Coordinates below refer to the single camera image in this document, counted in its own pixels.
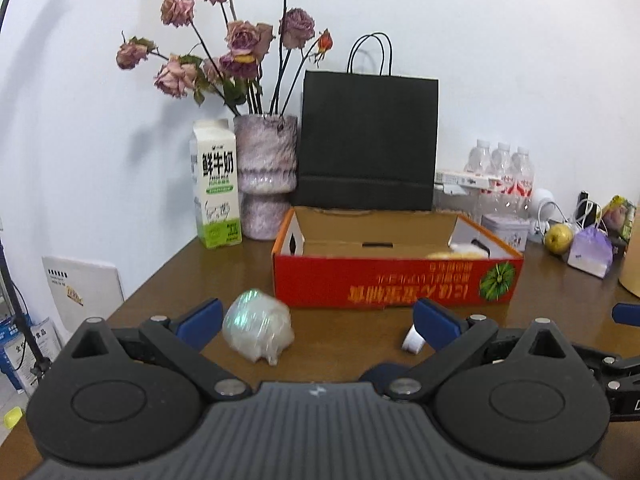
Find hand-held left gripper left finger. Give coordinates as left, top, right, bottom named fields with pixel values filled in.
left=70, top=298, right=253, bottom=403

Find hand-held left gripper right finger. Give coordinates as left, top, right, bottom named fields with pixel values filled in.
left=384, top=298, right=569, bottom=404

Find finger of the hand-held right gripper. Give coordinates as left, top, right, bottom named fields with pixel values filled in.
left=612, top=302, right=640, bottom=327
left=571, top=343, right=640, bottom=395

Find red cardboard box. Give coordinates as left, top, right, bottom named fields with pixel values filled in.
left=271, top=206, right=525, bottom=310

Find small white bottle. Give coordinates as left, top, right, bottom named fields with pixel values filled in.
left=401, top=325, right=426, bottom=355

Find clear plastic wrapped ball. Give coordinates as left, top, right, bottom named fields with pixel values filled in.
left=222, top=288, right=295, bottom=367

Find purple white packet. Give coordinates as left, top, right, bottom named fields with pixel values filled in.
left=567, top=226, right=614, bottom=279

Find colourful snack packet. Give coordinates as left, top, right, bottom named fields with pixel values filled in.
left=600, top=195, right=638, bottom=256

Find yellow green apple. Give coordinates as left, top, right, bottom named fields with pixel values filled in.
left=544, top=224, right=575, bottom=254

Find pale tin box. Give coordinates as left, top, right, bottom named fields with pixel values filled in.
left=481, top=212, right=530, bottom=253

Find white board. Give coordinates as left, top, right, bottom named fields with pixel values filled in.
left=42, top=255, right=125, bottom=346

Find small black device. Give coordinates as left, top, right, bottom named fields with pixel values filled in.
left=575, top=191, right=601, bottom=225

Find white green milk carton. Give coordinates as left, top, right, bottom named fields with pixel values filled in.
left=189, top=119, right=244, bottom=250

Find white round device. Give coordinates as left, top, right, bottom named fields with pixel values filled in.
left=529, top=188, right=556, bottom=233

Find flat white box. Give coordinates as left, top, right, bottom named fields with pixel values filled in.
left=434, top=169, right=502, bottom=196

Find mottled purple vase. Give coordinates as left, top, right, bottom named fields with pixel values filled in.
left=233, top=114, right=299, bottom=241

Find clear water bottle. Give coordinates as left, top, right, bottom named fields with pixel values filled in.
left=462, top=138, right=496, bottom=221
left=509, top=146, right=537, bottom=216
left=487, top=142, right=516, bottom=216

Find black tripod stand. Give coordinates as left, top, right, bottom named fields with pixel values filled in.
left=0, top=240, right=51, bottom=386

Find blue white packets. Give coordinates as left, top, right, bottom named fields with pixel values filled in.
left=0, top=312, right=63, bottom=396

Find black paper bag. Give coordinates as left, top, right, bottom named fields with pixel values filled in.
left=292, top=33, right=440, bottom=212

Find dried pink rose bouquet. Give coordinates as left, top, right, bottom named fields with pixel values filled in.
left=116, top=0, right=333, bottom=117

